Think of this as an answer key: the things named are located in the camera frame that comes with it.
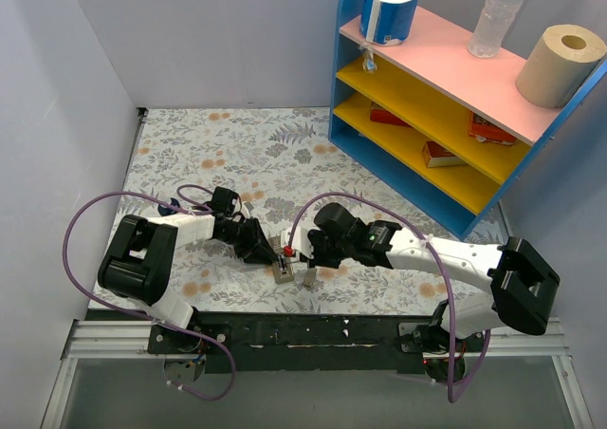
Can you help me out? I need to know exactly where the orange snack box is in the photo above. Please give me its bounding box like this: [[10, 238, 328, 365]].
[[469, 112, 517, 146]]

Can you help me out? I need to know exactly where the orange cylindrical tube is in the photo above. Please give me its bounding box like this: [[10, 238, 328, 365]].
[[157, 197, 181, 216]]

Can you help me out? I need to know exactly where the beige remote control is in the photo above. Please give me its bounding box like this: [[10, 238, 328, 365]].
[[268, 236, 295, 285]]

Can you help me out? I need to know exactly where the floral patterned table mat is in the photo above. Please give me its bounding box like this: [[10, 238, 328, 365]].
[[89, 107, 524, 315]]

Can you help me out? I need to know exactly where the blue wrapped toilet roll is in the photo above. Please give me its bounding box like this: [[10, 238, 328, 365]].
[[359, 0, 418, 46]]

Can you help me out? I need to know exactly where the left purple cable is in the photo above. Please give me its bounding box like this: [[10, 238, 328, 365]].
[[63, 184, 237, 401]]

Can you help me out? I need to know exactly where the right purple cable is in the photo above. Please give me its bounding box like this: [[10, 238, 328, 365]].
[[289, 192, 492, 404]]

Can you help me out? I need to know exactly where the red white box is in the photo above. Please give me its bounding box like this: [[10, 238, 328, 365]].
[[422, 141, 466, 168]]

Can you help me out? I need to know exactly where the aluminium frame rail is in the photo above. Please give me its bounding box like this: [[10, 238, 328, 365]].
[[39, 319, 594, 429]]

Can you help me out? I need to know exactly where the brown paper roll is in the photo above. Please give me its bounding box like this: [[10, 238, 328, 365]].
[[515, 25, 606, 109]]

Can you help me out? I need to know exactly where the purple cable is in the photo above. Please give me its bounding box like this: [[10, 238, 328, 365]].
[[289, 192, 492, 404], [63, 184, 237, 401]]

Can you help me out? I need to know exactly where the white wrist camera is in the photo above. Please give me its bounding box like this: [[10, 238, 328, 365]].
[[231, 196, 250, 218], [280, 226, 313, 261]]

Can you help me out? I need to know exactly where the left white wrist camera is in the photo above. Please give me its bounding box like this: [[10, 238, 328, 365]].
[[231, 196, 250, 218]]

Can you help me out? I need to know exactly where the small plastic bag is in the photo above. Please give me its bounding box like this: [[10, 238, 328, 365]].
[[359, 41, 377, 73]]

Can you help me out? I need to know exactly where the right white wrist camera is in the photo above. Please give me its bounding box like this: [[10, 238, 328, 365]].
[[280, 226, 313, 261]]

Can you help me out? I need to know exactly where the clear plastic water bottle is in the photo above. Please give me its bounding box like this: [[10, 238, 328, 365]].
[[468, 0, 524, 58]]

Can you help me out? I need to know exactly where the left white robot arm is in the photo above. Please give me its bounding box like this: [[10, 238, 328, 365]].
[[98, 187, 278, 353]]

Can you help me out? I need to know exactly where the blue shelf unit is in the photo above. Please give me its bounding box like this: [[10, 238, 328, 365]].
[[329, 0, 606, 238]]

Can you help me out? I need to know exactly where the red box lower shelf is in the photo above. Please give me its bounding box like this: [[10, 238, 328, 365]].
[[369, 102, 410, 127]]

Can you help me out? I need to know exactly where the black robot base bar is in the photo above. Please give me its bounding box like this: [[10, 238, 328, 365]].
[[146, 300, 480, 383]]

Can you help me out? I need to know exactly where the beige battery cover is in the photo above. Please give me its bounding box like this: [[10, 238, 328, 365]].
[[303, 268, 317, 289]]

